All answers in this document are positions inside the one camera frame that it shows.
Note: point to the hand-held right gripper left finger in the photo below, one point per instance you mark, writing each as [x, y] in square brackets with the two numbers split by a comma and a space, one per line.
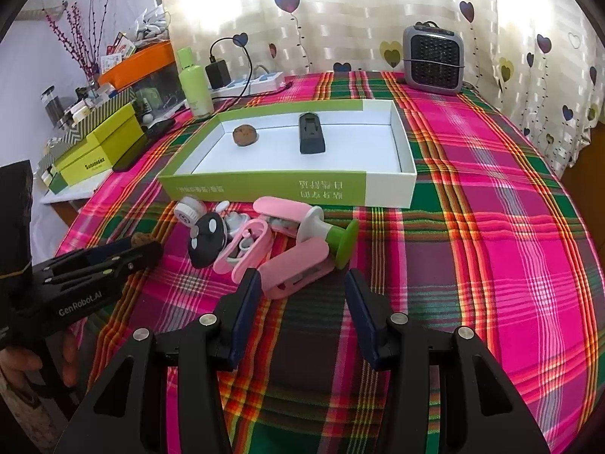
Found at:
[246, 321]

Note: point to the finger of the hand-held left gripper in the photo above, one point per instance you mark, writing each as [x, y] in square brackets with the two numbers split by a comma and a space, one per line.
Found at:
[90, 253]
[142, 256]

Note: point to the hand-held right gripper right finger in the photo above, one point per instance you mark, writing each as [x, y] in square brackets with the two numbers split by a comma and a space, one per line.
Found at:
[366, 331]

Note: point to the brown walnut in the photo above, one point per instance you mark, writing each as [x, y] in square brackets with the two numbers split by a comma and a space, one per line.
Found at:
[246, 135]
[140, 239]

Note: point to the small white round jar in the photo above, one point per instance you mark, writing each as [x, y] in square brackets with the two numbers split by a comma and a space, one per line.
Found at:
[189, 211]

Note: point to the black oval case white dots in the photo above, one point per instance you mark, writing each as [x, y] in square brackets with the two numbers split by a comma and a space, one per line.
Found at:
[208, 241]

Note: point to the pink plastic clip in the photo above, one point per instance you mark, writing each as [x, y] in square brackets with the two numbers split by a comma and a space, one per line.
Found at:
[281, 210]
[246, 246]
[298, 269]

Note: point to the white and green suction holder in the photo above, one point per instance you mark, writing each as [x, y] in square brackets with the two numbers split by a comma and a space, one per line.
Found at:
[326, 232]

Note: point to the green and white cardboard box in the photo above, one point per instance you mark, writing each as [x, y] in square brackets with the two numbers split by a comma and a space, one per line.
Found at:
[354, 156]

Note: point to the person's left hand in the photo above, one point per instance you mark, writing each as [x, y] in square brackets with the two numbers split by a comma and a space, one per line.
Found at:
[69, 359]

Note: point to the white suction knob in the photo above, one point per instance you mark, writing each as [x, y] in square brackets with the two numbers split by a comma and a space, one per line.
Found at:
[235, 221]

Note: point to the black smartphone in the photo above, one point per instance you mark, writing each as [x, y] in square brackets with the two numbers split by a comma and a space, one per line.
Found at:
[137, 151]

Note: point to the lime green box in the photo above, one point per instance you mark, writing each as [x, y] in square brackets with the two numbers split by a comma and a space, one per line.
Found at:
[99, 146]

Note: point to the striped gift box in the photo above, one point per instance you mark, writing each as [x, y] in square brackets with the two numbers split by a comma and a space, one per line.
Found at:
[90, 120]

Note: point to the plaid tablecloth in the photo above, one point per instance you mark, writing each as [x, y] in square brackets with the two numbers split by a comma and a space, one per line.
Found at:
[472, 227]

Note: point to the dark glass jar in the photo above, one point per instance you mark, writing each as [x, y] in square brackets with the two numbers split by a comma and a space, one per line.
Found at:
[52, 104]

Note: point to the light green bottle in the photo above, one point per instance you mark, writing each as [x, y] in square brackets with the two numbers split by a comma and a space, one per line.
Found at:
[196, 85]

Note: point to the clear bin with orange lid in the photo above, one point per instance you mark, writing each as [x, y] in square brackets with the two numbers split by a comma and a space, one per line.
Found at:
[137, 64]

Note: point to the black charger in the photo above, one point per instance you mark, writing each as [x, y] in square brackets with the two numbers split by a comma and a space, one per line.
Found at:
[218, 72]

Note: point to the paper cards and packets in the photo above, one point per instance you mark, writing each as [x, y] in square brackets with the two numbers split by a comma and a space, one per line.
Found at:
[120, 52]

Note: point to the white and blue power strip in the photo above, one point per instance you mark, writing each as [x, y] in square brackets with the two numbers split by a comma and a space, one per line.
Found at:
[255, 84]

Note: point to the dried flower branches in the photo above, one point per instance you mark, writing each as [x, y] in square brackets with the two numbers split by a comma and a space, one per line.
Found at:
[75, 23]

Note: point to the small grey heater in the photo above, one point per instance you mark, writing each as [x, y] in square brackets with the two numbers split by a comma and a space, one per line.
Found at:
[432, 61]

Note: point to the wooden cabinet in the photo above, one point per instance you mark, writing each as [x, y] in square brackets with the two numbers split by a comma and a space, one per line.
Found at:
[588, 156]

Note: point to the heart print curtain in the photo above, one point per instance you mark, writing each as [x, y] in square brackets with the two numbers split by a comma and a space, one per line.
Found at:
[359, 14]

